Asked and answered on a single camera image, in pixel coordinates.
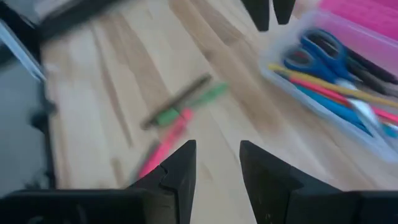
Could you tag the black metal table frame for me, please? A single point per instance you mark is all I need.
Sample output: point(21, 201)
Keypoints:
point(74, 14)

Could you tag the light blue marker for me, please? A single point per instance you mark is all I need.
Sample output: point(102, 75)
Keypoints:
point(335, 109)

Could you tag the translucent green pen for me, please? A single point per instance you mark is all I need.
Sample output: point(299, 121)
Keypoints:
point(168, 117)

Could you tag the yellow pencil pink eraser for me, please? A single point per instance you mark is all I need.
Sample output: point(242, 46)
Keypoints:
point(373, 97)

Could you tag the pink highlighter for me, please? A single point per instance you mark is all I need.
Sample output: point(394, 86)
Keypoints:
point(168, 143)

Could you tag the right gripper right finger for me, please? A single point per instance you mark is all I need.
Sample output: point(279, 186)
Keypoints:
point(267, 180)

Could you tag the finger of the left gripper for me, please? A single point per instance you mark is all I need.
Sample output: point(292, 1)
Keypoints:
point(283, 11)
point(259, 14)

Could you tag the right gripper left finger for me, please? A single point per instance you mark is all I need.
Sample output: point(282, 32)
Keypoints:
point(183, 174)

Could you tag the clear pencil box pink lid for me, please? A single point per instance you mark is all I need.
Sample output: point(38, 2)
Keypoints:
point(367, 15)

